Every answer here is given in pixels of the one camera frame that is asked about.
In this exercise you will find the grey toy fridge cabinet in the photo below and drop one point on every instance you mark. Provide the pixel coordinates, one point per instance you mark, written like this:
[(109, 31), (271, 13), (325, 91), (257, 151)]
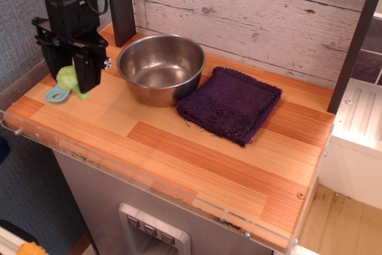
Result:
[(98, 196)]

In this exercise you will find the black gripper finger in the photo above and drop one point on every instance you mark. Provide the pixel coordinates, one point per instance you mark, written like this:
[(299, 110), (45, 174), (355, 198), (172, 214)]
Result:
[(57, 54), (88, 73)]

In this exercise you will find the purple folded towel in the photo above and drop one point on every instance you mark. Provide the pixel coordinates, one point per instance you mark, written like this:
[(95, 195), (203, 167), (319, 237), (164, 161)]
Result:
[(231, 105)]

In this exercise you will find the teal dish brush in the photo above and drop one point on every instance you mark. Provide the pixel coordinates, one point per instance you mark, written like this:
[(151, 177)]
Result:
[(57, 94)]

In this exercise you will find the clear acrylic edge guard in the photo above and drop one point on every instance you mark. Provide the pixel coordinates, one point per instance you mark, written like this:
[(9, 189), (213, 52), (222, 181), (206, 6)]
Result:
[(260, 190)]

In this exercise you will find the yellow object bottom left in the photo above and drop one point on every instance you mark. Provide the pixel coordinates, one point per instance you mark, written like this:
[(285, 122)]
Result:
[(30, 248)]

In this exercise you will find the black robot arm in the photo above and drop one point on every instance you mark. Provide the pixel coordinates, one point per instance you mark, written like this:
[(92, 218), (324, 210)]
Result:
[(69, 37)]

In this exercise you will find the dark grey left post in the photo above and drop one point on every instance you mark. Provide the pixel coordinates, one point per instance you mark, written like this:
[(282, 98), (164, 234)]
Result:
[(122, 13)]

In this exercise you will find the dark grey right post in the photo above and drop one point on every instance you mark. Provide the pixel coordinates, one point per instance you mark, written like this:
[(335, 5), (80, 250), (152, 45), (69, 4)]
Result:
[(361, 30)]

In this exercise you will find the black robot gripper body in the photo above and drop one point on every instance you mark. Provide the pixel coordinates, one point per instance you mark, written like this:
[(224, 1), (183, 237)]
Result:
[(76, 22)]

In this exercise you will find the dark grey post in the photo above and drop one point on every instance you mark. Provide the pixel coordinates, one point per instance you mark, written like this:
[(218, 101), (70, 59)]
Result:
[(122, 13), (361, 30)]

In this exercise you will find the silver dispenser panel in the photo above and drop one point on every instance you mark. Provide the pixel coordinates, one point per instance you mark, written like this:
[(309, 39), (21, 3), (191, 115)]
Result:
[(152, 232)]

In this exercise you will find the white toy sink unit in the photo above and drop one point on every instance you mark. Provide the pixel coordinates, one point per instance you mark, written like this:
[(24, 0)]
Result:
[(351, 165)]

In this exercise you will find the green toy broccoli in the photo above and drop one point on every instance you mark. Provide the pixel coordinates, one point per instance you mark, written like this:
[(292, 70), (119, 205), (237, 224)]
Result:
[(67, 80)]

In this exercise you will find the stainless steel bowl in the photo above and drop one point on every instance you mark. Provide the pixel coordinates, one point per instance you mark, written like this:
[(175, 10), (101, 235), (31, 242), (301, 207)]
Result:
[(160, 70)]

